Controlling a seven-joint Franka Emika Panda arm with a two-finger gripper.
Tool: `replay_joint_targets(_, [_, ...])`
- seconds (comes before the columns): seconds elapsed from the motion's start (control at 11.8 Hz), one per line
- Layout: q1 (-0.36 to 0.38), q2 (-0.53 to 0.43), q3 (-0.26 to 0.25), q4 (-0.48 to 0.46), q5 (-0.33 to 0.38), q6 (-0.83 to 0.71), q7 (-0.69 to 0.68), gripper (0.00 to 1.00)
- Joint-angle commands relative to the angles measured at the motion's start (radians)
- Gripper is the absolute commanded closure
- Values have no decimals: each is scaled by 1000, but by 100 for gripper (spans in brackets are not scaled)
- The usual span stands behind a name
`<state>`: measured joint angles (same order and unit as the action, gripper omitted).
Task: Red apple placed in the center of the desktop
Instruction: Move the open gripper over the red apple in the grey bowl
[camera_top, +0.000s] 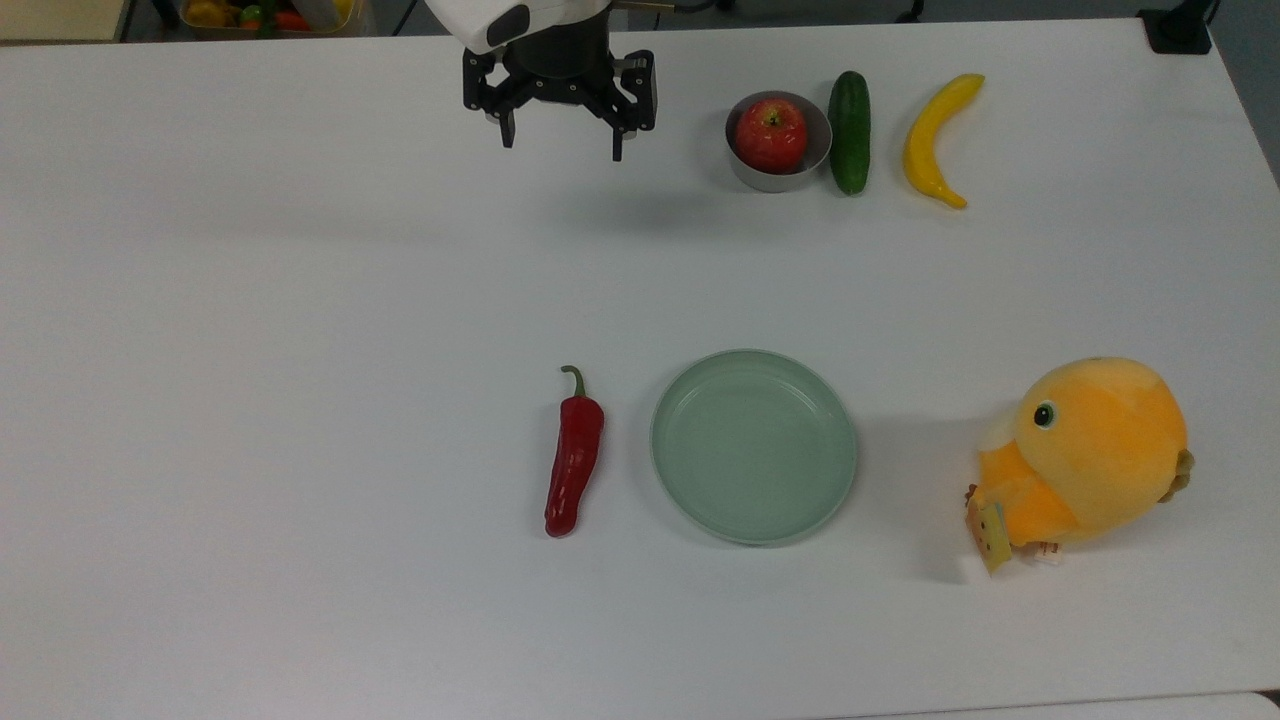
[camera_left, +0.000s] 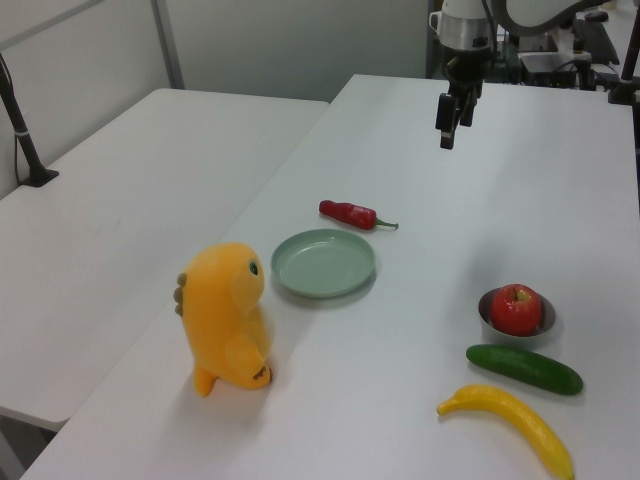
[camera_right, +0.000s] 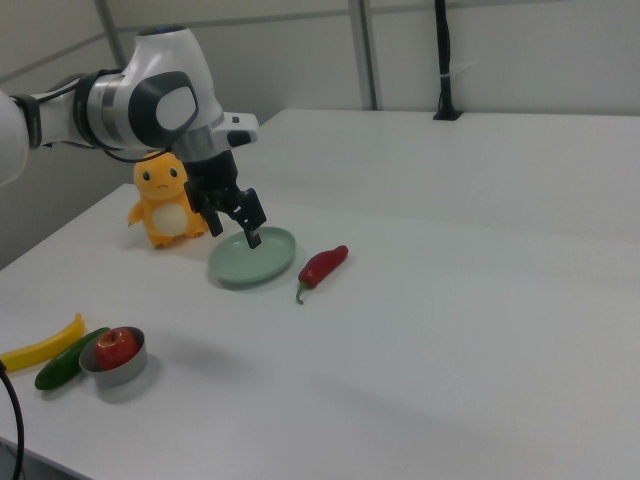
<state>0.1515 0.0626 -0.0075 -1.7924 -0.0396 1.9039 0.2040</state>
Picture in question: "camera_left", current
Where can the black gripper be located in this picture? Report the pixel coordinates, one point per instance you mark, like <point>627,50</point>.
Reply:
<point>465,70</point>

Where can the red apple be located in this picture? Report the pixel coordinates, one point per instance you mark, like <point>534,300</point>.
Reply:
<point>515,310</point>

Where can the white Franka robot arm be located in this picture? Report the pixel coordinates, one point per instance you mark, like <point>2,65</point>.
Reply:
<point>525,12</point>

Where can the red chili pepper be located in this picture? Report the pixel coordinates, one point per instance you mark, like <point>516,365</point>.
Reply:
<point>350,214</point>

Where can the grey bowl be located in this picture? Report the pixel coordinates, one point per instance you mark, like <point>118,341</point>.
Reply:
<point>484,310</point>

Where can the pale green plate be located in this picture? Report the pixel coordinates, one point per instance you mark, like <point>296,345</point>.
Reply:
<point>322,262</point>

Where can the green cucumber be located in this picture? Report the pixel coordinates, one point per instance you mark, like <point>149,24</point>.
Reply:
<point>525,369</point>

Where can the yellow banana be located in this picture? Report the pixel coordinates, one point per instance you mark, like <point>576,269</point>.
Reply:
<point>515,415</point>

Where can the orange plush toy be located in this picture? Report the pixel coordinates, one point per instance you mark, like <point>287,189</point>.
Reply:
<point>225,320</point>

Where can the white side table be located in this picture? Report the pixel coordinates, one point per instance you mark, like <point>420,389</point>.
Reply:
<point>125,225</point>

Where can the black camera stand pole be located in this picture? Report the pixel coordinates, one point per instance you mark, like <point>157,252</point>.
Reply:
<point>25,145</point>
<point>627,60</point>

